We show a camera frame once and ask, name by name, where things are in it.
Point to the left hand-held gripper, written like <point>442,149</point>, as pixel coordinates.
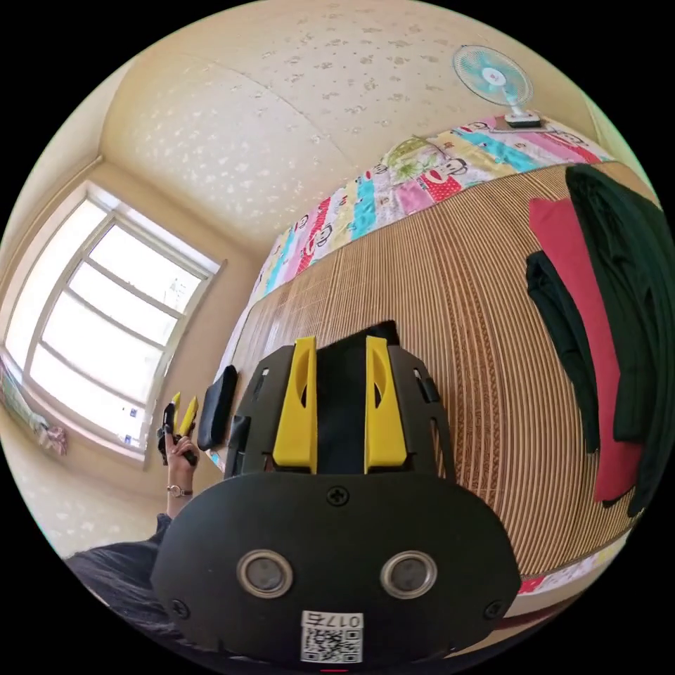
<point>167,428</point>

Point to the bed with woven mat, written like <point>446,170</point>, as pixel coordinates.
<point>437,295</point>

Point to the pile of clothes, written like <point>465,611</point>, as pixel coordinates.
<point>606,327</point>

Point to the person's left hand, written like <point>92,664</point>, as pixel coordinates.
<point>181,458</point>

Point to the light blue table fan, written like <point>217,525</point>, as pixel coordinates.
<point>493,79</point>

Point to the black garment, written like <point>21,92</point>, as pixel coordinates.
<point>343,401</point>

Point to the person's body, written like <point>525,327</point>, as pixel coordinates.
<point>124,588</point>

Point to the window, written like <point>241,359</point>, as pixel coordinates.
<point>105,321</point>

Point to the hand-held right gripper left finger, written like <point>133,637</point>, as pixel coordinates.
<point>296,416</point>

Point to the black cushion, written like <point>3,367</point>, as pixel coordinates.
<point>218,407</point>

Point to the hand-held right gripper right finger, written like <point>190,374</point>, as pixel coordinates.
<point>386,422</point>

